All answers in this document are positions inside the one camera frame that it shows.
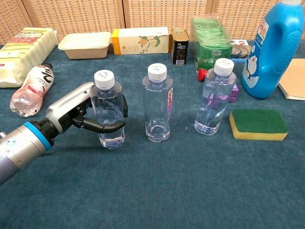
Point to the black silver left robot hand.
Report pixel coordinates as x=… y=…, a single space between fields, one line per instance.
x=66 y=107

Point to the clear water bottle white cap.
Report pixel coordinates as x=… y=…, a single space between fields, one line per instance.
x=214 y=100
x=108 y=107
x=157 y=105

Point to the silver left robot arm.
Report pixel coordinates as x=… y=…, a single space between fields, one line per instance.
x=21 y=145

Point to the pink drink bottle black cap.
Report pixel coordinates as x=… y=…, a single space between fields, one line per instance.
x=32 y=90

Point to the blue detergent bottle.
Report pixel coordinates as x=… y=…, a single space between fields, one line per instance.
x=267 y=62

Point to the beige lidded food container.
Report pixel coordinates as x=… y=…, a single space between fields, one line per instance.
x=85 y=46

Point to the yellow sponge multipack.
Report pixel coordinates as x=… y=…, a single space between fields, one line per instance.
x=23 y=52

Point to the cream orange carton box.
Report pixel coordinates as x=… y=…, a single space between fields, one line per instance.
x=140 y=41

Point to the blue table carpet mat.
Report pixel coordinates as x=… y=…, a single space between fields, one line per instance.
x=152 y=181

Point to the woven folding screen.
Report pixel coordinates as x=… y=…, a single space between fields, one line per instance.
x=152 y=14

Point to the gold black tin can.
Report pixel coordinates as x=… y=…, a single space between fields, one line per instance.
x=180 y=50

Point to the red emergency stop button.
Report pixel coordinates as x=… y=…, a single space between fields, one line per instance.
x=202 y=74

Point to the clear box green packets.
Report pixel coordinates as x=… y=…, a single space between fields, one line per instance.
x=209 y=43

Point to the purple small box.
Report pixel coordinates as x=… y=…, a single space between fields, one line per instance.
x=232 y=91

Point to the green yellow scouring sponge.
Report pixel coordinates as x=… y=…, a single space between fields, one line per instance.
x=259 y=124

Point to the brown spiral notebook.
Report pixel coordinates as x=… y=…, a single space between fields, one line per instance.
x=294 y=81

